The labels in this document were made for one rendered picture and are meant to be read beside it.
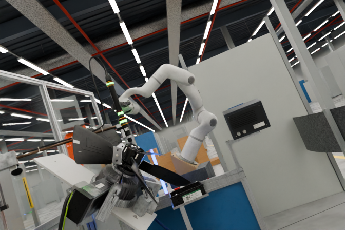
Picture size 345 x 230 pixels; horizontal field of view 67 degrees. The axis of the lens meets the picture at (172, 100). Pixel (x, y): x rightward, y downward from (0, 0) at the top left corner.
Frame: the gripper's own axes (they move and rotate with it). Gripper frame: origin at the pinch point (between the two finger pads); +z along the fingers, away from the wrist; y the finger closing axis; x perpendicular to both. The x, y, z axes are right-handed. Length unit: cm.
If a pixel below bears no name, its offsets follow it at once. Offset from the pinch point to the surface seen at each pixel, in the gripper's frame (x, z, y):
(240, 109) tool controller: -28, -29, -69
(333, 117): -63, -107, -148
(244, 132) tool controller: -44, -30, -66
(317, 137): -80, -138, -137
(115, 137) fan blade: -17.6, 1.1, 7.2
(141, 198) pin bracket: -54, 14, -1
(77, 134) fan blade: -12.8, 33.4, 11.7
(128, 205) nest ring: -55, 15, 7
